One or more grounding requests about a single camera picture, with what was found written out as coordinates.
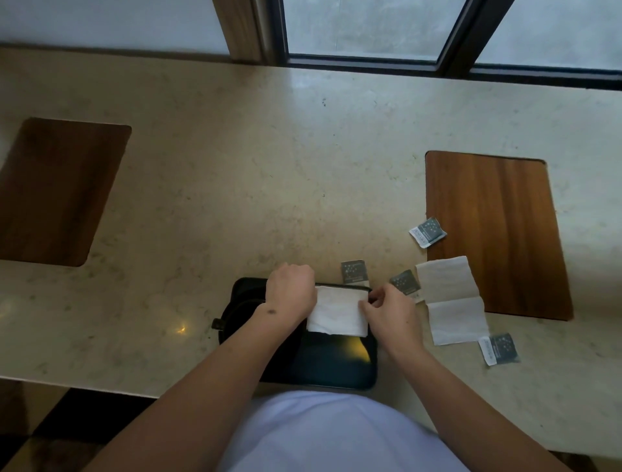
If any unfolded white tissue sheet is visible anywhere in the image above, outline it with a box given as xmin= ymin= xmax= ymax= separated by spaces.
xmin=415 ymin=256 xmax=490 ymax=346

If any brown wooden wall trim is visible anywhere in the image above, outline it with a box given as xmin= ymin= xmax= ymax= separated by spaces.
xmin=212 ymin=0 xmax=266 ymax=63

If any person's white shirt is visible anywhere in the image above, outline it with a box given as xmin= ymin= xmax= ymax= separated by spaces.
xmin=218 ymin=391 xmax=470 ymax=472

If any person's right hand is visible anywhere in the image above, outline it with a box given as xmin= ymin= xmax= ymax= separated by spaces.
xmin=359 ymin=283 xmax=424 ymax=359

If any white wet wipe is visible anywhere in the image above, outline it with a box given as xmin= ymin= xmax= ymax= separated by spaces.
xmin=306 ymin=286 xmax=370 ymax=337

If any black window frame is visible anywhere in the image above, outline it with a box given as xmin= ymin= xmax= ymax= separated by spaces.
xmin=269 ymin=0 xmax=622 ymax=91

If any person's right forearm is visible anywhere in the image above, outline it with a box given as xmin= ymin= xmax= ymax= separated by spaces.
xmin=383 ymin=336 xmax=575 ymax=472

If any person's left forearm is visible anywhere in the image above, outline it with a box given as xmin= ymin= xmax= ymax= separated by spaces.
xmin=83 ymin=305 xmax=303 ymax=472

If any brown wooden placemat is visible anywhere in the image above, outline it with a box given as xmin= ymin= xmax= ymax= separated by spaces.
xmin=425 ymin=150 xmax=574 ymax=321
xmin=0 ymin=117 xmax=132 ymax=267

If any grey wipe sachet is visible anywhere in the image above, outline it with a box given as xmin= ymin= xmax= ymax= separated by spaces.
xmin=340 ymin=260 xmax=369 ymax=287
xmin=478 ymin=333 xmax=521 ymax=367
xmin=389 ymin=270 xmax=423 ymax=298
xmin=409 ymin=217 xmax=447 ymax=249

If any person's left hand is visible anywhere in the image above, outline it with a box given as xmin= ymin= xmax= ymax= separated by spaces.
xmin=265 ymin=263 xmax=318 ymax=333

